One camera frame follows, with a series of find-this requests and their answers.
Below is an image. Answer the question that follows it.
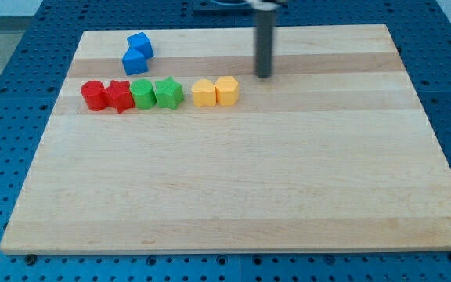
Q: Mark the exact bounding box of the green star block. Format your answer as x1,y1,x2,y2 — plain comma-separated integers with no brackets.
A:
155,77,184,110

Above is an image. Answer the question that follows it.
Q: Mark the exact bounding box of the green circle block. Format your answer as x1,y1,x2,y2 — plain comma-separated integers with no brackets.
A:
130,79,156,110

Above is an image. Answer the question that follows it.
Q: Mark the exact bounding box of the red star block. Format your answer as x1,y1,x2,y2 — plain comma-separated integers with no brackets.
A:
103,80,135,114

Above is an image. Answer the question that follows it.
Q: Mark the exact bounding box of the red circle block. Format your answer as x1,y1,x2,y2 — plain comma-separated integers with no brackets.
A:
80,80,107,111

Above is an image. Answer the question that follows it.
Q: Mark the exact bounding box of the yellow hexagon block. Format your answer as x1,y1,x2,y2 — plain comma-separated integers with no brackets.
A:
215,76,240,106

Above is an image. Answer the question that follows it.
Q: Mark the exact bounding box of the yellow heart block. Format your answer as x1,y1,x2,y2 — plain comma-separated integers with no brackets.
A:
191,79,217,107

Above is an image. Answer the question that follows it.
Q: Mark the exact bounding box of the light wooden board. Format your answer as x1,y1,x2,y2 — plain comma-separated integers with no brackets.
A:
0,24,451,255

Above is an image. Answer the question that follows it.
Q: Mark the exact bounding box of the lower blue cube block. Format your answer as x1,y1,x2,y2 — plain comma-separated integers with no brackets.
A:
121,48,148,75

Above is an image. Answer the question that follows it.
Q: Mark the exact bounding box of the blue cube block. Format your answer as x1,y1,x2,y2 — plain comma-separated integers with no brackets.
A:
121,48,148,75
127,32,154,59

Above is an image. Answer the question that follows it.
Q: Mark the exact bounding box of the upper blue cube block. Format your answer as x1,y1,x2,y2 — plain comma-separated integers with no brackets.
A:
127,32,154,59

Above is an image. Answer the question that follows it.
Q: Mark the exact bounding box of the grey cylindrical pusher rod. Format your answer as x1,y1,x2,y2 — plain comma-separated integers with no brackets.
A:
250,0,278,78

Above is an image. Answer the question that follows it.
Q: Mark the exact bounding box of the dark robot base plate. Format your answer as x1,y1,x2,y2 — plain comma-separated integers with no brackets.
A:
191,0,252,15

